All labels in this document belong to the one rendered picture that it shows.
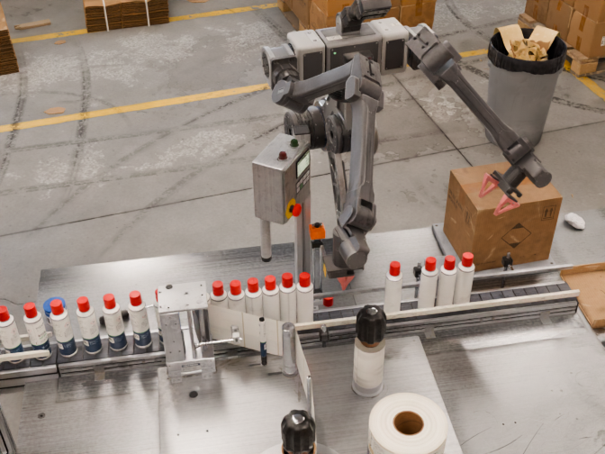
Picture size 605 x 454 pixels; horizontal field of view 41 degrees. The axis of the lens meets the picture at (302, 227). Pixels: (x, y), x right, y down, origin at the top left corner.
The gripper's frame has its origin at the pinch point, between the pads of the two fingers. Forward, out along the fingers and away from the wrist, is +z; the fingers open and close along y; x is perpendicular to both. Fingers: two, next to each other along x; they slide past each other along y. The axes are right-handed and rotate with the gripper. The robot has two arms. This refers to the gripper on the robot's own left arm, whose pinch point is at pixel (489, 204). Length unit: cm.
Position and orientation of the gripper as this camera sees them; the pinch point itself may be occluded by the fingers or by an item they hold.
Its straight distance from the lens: 262.8
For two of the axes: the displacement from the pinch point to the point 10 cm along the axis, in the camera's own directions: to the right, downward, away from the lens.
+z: -6.0, 7.3, 3.3
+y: 3.2, 6.0, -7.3
